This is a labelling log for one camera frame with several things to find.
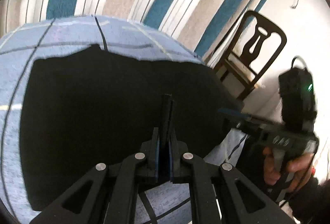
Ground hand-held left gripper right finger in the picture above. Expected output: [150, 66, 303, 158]
[169, 129, 297, 224]

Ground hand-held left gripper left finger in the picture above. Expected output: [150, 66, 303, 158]
[29, 127, 160, 224]

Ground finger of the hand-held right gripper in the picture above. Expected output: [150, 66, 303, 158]
[218, 108, 274, 130]

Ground black pants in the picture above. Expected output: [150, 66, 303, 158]
[19, 44, 244, 211]

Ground person's right forearm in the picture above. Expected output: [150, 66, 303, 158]
[287, 175, 330, 224]

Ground person's right hand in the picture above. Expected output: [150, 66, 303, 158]
[262, 148, 316, 186]

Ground dark wooden chair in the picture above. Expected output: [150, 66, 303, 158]
[210, 10, 288, 101]

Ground blue checked blanket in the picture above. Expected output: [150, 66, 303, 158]
[0, 15, 248, 224]

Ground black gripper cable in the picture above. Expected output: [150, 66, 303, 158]
[291, 56, 309, 71]

